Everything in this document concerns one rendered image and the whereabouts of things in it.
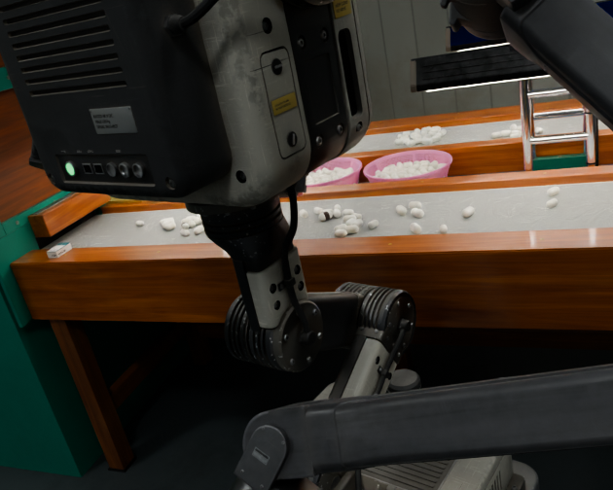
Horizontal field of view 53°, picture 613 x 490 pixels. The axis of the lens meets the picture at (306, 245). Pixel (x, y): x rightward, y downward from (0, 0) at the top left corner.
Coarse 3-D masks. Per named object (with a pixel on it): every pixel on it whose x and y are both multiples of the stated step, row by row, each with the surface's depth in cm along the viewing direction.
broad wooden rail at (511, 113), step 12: (492, 108) 230; (504, 108) 227; (516, 108) 223; (540, 108) 217; (552, 108) 214; (564, 108) 211; (576, 108) 210; (396, 120) 243; (408, 120) 239; (420, 120) 235; (432, 120) 232; (444, 120) 228; (456, 120) 225; (468, 120) 224; (480, 120) 222; (492, 120) 221; (504, 120) 220; (372, 132) 238; (384, 132) 236
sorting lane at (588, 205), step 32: (448, 192) 166; (480, 192) 162; (512, 192) 157; (544, 192) 153; (576, 192) 149; (608, 192) 146; (96, 224) 203; (128, 224) 196; (320, 224) 164; (384, 224) 155; (448, 224) 147; (480, 224) 144; (512, 224) 140; (544, 224) 137; (576, 224) 134; (608, 224) 131
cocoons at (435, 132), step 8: (416, 128) 226; (424, 128) 225; (432, 128) 224; (440, 128) 223; (512, 128) 205; (520, 128) 203; (536, 128) 198; (400, 136) 223; (408, 136) 221; (416, 136) 218; (424, 136) 215; (432, 136) 217; (440, 136) 212; (496, 136) 202; (504, 136) 203; (512, 136) 197; (520, 136) 196; (400, 144) 218; (408, 144) 213; (424, 144) 213
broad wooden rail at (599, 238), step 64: (64, 256) 172; (128, 256) 162; (192, 256) 154; (320, 256) 139; (384, 256) 134; (448, 256) 129; (512, 256) 124; (576, 256) 119; (128, 320) 169; (192, 320) 161; (448, 320) 135; (512, 320) 130; (576, 320) 125
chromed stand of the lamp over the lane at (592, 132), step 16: (512, 48) 136; (528, 96) 155; (544, 96) 154; (528, 112) 157; (528, 128) 158; (592, 128) 153; (528, 144) 160; (592, 144) 155; (528, 160) 162; (592, 160) 156
